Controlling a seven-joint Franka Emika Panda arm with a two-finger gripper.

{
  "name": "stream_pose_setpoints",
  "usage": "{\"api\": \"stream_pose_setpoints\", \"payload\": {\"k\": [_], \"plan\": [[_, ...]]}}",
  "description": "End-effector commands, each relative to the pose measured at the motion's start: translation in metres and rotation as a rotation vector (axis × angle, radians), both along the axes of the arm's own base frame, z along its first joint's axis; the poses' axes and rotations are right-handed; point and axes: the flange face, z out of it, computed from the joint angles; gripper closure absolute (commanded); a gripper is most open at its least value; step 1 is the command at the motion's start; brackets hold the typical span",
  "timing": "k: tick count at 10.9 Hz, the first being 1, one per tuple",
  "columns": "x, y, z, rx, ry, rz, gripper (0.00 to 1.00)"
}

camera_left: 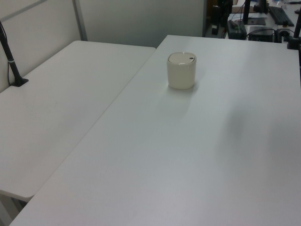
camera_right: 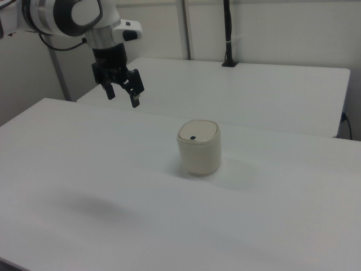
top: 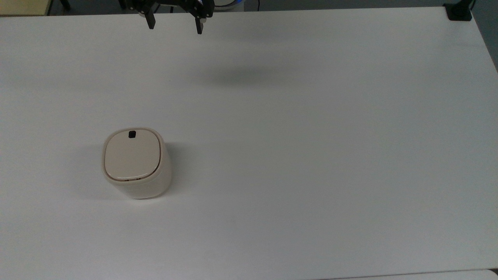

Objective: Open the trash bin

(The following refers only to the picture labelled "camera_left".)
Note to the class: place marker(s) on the cream trash bin with lid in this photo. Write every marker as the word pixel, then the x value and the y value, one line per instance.
pixel 181 75

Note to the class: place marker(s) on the black upright box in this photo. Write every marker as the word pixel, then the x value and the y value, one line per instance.
pixel 216 16

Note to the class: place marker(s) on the green black power device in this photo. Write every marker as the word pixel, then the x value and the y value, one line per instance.
pixel 235 30

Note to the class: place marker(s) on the brown cardboard piece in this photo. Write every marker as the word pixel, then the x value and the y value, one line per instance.
pixel 238 10

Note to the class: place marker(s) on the black flat box device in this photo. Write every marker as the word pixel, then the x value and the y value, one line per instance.
pixel 261 34

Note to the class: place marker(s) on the black monitor stand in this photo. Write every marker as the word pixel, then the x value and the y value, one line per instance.
pixel 249 18
pixel 261 5

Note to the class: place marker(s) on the black keyboard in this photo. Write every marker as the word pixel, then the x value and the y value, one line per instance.
pixel 281 15

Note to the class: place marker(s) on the black clamp stand pole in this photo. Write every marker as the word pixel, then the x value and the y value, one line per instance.
pixel 295 35

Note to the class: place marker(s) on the grey partition frame post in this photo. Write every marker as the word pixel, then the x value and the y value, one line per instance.
pixel 80 20

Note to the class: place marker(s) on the black camera stand pole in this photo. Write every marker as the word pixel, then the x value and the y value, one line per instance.
pixel 9 56

